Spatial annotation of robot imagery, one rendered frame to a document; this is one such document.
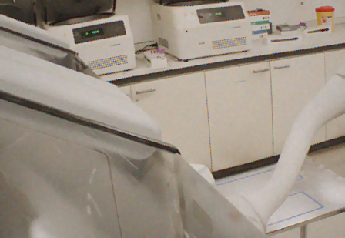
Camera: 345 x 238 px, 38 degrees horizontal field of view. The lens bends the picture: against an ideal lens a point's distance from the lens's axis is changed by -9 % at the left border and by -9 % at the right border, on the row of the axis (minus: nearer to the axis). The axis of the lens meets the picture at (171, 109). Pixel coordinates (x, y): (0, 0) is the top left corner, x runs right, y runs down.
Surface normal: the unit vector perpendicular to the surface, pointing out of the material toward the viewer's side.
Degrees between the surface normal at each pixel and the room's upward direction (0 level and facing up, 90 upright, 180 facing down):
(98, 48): 90
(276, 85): 90
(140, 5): 90
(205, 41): 90
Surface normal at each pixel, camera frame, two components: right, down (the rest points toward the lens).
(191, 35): 0.32, 0.25
